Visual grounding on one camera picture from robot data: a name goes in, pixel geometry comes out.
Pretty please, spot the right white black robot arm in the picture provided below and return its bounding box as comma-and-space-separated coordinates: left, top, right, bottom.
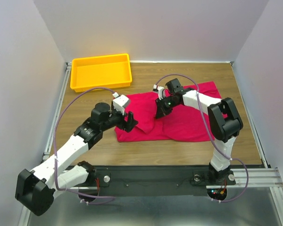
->
153, 79, 243, 184

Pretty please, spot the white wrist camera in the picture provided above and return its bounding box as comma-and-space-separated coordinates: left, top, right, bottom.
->
153, 84, 166, 100
112, 92, 130, 115

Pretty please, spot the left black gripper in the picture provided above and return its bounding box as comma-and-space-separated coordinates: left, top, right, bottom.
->
101, 100, 138, 133

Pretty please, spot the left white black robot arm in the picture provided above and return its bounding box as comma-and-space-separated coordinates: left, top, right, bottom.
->
15, 95, 138, 216

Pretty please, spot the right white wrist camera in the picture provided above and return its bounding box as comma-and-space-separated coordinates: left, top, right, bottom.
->
153, 84, 166, 100

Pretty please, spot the aluminium frame rail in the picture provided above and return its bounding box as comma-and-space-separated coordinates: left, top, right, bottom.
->
18, 62, 72, 226

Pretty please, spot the yellow plastic tray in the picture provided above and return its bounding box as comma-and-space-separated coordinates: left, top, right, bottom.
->
70, 53, 133, 92

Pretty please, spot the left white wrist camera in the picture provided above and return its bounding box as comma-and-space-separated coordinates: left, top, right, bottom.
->
112, 92, 130, 115

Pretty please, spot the red t shirt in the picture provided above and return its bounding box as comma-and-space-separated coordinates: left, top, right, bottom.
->
115, 92, 209, 142

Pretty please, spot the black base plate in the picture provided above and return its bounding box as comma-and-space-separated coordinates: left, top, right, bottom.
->
76, 165, 236, 197

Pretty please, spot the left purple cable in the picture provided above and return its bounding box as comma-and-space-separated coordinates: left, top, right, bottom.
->
54, 87, 116, 205

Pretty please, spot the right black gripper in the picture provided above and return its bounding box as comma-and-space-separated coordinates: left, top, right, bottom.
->
155, 95, 180, 119

